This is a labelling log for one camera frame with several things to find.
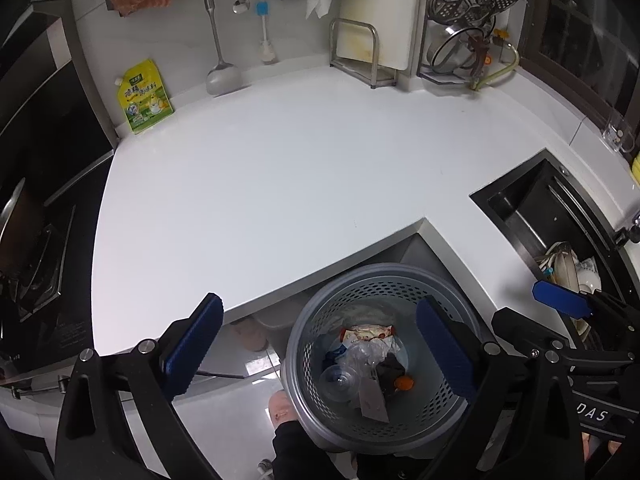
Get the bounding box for steel cutting board rack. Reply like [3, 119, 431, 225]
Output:
[329, 18, 399, 89]

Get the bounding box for white cutting board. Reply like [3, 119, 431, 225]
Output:
[337, 0, 419, 70]

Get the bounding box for red white snack wrapper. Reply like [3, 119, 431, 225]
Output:
[340, 324, 398, 356]

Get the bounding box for black kitchen sink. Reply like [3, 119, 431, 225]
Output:
[471, 150, 639, 307]

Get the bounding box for stacked white dishes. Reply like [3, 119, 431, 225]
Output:
[534, 242, 604, 340]

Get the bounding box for orange peel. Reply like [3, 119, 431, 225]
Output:
[394, 375, 414, 391]

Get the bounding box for clear plastic cup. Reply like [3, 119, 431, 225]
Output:
[318, 364, 362, 403]

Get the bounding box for dark grey rag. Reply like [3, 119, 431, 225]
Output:
[375, 352, 406, 396]

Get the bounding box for clear plastic bag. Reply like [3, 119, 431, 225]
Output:
[345, 346, 390, 378]

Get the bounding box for yellow green detergent pouch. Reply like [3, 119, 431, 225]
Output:
[115, 58, 174, 134]

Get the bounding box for yellow gas hose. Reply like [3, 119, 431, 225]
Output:
[466, 31, 522, 92]

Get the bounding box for glass pot lid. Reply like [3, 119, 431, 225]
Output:
[426, 25, 490, 78]

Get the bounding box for steel ladle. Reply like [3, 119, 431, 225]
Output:
[204, 0, 243, 96]

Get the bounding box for person foot slipper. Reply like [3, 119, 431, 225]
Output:
[268, 390, 297, 430]

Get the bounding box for grey mesh trash bin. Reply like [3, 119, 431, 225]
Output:
[283, 263, 489, 457]

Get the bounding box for white blue bottle brush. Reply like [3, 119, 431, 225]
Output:
[256, 0, 278, 65]

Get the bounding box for pink chopstick wrapper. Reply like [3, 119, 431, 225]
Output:
[358, 377, 390, 424]

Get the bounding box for black stove cooktop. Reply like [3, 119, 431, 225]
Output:
[1, 0, 119, 382]

